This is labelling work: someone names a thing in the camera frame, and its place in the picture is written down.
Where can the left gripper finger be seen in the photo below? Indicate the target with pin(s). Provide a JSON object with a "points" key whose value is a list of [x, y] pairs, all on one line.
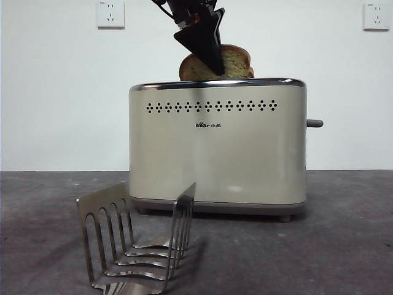
{"points": [[202, 43], [219, 21]]}

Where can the brown-crusted bread slice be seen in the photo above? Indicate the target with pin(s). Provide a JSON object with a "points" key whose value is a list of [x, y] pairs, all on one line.
{"points": [[236, 66]]}

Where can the grey toaster lever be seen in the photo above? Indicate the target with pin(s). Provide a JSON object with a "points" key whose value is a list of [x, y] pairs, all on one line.
{"points": [[315, 123]]}

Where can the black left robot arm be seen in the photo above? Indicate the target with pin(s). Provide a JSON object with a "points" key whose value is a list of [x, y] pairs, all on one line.
{"points": [[190, 9]]}

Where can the cream two-slot toaster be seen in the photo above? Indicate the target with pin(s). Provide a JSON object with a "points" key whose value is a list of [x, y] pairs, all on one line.
{"points": [[233, 153]]}

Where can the stainless steel toast rack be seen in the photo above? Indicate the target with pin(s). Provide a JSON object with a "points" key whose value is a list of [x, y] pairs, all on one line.
{"points": [[92, 202]]}

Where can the white wall socket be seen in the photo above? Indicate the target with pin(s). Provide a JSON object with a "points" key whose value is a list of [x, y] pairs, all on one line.
{"points": [[111, 15], [376, 18]]}

